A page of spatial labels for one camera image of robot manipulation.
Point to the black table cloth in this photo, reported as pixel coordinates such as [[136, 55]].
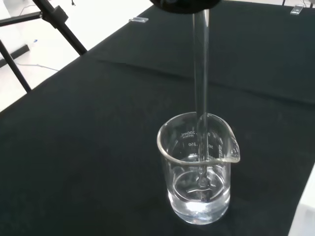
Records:
[[98, 147]]

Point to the black tripod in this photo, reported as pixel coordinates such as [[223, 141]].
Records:
[[61, 17]]

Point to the clear glass beaker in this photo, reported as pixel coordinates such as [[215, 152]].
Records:
[[197, 206]]

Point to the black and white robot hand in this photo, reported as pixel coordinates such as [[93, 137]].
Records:
[[184, 6]]

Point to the clear cloth clip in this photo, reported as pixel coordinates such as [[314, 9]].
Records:
[[296, 10], [139, 20]]

